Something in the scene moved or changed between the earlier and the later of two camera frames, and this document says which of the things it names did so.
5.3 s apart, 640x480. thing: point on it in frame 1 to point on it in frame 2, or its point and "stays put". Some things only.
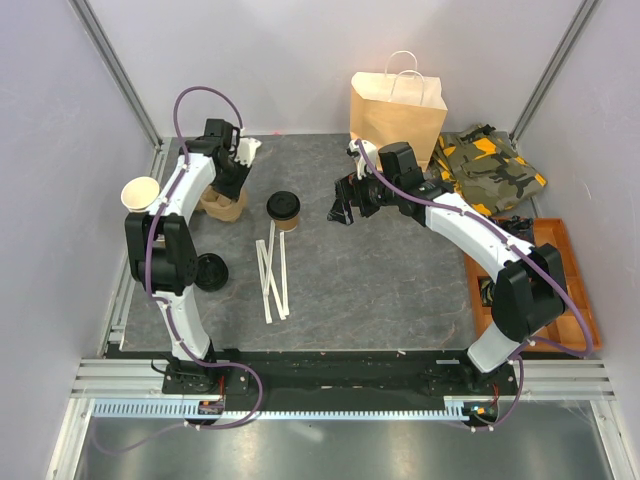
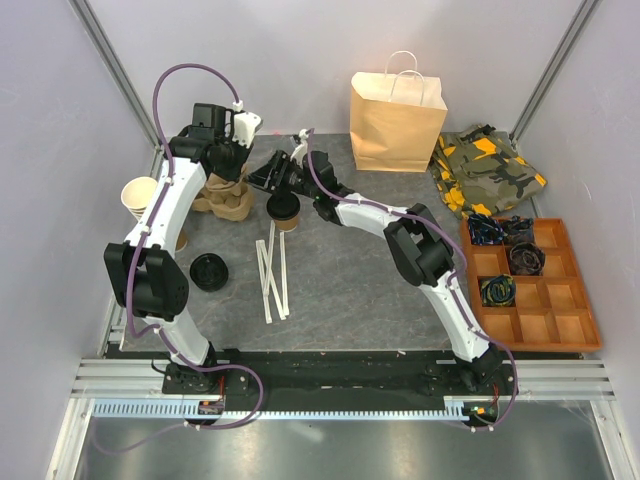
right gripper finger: [342, 211] to [260, 177]
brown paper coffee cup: [287, 225] stays put
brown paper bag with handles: [400, 105] stays put
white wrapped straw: [264, 281] stays put
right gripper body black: [371, 193] to [289, 177]
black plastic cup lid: [283, 205] stays put
